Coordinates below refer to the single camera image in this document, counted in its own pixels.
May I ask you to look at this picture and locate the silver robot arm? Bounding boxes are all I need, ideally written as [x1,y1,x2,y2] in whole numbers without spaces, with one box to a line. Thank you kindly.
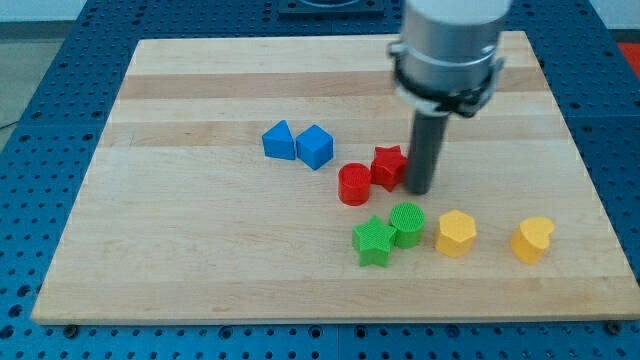
[388,0,512,118]

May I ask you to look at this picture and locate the yellow hexagon block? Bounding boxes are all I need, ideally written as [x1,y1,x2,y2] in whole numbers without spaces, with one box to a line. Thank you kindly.
[434,210,477,258]

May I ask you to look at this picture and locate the yellow heart block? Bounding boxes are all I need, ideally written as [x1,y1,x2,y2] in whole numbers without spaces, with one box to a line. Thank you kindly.
[510,217,555,265]

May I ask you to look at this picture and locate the blue cube block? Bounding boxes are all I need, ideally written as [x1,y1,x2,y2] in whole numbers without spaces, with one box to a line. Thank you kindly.
[295,125,334,170]

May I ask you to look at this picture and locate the red cylinder block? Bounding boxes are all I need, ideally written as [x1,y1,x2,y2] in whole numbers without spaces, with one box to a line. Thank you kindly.
[338,163,371,206]

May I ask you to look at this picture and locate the blue triangle block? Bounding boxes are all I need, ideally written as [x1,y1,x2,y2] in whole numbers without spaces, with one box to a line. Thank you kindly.
[262,120,296,160]

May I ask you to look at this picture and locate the red star block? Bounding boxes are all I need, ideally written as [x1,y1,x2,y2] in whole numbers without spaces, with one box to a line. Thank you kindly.
[370,145,407,192]

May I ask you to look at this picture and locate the wooden board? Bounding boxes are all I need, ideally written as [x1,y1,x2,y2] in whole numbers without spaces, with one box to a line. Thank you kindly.
[31,31,639,325]

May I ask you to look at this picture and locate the green star block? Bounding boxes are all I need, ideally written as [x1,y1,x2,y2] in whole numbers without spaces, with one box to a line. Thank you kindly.
[352,216,397,267]

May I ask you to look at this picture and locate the green cylinder block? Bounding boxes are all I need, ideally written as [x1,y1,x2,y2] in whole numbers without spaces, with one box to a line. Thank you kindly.
[390,202,426,249]

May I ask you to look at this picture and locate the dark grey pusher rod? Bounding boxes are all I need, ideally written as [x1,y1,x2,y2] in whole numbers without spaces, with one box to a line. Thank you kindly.
[404,111,449,195]

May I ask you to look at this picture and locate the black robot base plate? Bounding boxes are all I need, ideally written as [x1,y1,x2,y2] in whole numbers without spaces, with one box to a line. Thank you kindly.
[277,0,385,19]

